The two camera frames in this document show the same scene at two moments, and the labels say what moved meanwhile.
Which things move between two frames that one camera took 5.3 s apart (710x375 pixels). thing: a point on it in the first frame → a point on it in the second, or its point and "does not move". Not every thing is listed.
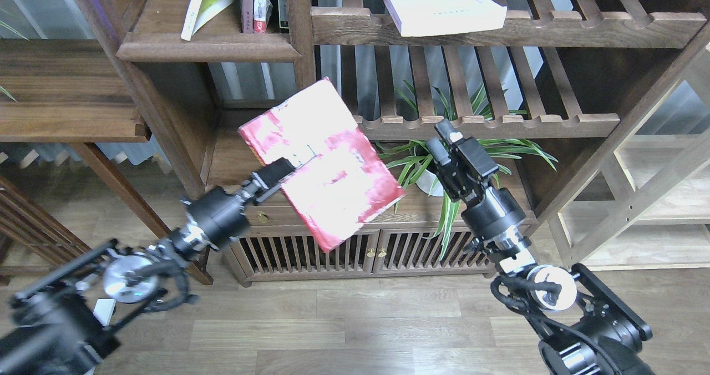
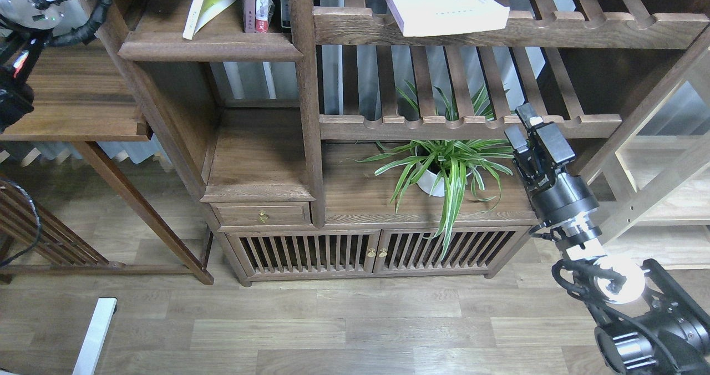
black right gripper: [487, 211] → [558, 194]
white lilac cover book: [431, 5] does not move
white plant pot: [425, 182] does not move
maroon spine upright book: [247, 4] does not move
